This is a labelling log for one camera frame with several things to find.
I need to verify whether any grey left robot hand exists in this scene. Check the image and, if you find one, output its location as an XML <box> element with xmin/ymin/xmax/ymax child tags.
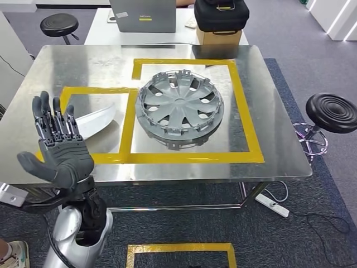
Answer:
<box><xmin>17</xmin><ymin>90</ymin><xmax>96</xmax><ymax>190</ymax></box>

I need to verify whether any white plastic car part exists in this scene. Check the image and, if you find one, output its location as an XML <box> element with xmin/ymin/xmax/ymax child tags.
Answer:
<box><xmin>75</xmin><ymin>102</ymin><xmax>116</xmax><ymax>141</ymax></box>

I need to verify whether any steel workbench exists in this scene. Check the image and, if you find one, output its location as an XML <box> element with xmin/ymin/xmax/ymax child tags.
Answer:
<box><xmin>0</xmin><ymin>44</ymin><xmax>312</xmax><ymax>213</ymax></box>

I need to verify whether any small yellow tape outline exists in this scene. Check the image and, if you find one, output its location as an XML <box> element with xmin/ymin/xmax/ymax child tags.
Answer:
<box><xmin>36</xmin><ymin>86</ymin><xmax>139</xmax><ymax>165</ymax></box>

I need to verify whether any white board panel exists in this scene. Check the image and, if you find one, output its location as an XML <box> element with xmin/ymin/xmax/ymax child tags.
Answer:
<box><xmin>0</xmin><ymin>11</ymin><xmax>34</xmax><ymax>112</ymax></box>

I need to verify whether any white table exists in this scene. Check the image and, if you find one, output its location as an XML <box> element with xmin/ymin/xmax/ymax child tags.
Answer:
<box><xmin>85</xmin><ymin>8</ymin><xmax>249</xmax><ymax>46</ymax></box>

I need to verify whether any black round stool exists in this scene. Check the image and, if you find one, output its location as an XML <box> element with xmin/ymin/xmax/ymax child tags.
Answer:
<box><xmin>39</xmin><ymin>13</ymin><xmax>80</xmax><ymax>46</ymax></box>
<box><xmin>293</xmin><ymin>92</ymin><xmax>357</xmax><ymax>164</ymax></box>

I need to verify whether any grey wheel hubcap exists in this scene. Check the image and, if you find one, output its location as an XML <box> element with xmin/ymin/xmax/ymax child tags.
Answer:
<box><xmin>135</xmin><ymin>69</ymin><xmax>225</xmax><ymax>151</ymax></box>

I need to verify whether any yellow floor tape square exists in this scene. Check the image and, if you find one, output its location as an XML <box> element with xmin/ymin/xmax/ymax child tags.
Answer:
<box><xmin>125</xmin><ymin>243</ymin><xmax>238</xmax><ymax>268</ymax></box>

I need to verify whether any cardboard box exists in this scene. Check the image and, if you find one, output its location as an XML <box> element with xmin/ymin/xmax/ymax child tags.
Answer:
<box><xmin>195</xmin><ymin>26</ymin><xmax>242</xmax><ymax>46</ymax></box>

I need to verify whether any large yellow tape square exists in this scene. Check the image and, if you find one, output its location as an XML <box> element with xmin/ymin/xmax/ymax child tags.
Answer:
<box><xmin>118</xmin><ymin>58</ymin><xmax>265</xmax><ymax>165</ymax></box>

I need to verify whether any black bag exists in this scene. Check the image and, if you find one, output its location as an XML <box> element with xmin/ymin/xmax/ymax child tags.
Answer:
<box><xmin>194</xmin><ymin>0</ymin><xmax>250</xmax><ymax>34</ymax></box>

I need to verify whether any white power strip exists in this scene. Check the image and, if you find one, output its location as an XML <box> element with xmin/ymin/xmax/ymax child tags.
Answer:
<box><xmin>255</xmin><ymin>193</ymin><xmax>290</xmax><ymax>218</ymax></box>

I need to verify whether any white plinth with light strip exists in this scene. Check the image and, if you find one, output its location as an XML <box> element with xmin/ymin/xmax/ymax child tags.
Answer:
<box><xmin>305</xmin><ymin>0</ymin><xmax>357</xmax><ymax>41</ymax></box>

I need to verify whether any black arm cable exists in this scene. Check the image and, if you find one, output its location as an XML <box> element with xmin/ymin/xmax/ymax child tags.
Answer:
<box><xmin>46</xmin><ymin>218</ymin><xmax>73</xmax><ymax>268</ymax></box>

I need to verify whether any white floor cable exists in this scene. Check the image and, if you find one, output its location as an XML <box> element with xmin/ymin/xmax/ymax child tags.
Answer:
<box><xmin>263</xmin><ymin>180</ymin><xmax>289</xmax><ymax>203</ymax></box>

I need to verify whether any black floor cable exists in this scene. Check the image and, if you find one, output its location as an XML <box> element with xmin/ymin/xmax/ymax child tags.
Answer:
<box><xmin>290</xmin><ymin>210</ymin><xmax>357</xmax><ymax>267</ymax></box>

